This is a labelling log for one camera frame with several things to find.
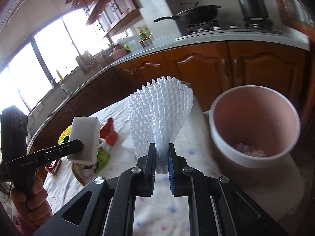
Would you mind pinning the yellow foam net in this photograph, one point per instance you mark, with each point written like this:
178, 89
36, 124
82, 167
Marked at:
64, 137

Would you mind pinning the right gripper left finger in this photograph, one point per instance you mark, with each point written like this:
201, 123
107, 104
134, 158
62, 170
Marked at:
105, 207

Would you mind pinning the white folded foam sheet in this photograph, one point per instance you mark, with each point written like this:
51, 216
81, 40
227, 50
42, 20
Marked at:
128, 143

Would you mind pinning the crushed red can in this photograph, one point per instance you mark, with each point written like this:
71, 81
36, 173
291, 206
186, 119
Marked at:
53, 167

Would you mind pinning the sink faucet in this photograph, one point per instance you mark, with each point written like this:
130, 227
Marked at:
59, 84

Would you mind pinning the white foam fruit net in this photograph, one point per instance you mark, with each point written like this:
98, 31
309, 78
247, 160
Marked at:
156, 114

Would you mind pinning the dish drying rack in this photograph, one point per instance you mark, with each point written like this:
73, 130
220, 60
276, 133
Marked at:
91, 63

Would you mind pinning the green snack wrapper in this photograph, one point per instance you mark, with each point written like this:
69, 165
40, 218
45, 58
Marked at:
87, 171

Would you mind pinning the black stock pot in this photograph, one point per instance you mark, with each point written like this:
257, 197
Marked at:
253, 9

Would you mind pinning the condiment bottle rack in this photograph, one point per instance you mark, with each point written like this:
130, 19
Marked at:
145, 36

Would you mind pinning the left hand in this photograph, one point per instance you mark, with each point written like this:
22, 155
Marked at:
35, 210

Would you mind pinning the black wok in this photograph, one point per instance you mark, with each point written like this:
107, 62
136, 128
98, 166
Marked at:
195, 15

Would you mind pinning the red snack wrapper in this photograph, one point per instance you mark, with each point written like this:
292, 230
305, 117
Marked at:
108, 133

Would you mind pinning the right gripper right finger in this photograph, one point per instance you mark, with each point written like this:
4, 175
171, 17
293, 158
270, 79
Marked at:
217, 206

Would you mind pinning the brown lower kitchen cabinets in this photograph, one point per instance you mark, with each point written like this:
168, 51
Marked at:
209, 68

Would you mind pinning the white floral tablecloth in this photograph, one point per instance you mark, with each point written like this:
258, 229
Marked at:
215, 206

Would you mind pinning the gas stove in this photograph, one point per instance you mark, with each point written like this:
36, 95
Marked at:
249, 25

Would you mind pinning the pink trash bin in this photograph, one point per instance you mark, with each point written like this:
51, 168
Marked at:
254, 126

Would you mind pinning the grey kitchen countertop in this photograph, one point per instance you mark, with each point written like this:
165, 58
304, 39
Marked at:
298, 40

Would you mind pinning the brown upper cabinets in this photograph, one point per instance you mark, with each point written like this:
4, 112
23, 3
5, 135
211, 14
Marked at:
110, 15

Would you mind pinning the pink basin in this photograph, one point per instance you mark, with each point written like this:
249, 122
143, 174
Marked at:
118, 52

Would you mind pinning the white foam block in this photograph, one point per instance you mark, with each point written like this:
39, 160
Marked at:
87, 131

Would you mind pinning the kitchen window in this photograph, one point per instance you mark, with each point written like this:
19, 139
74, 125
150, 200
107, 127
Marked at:
48, 57

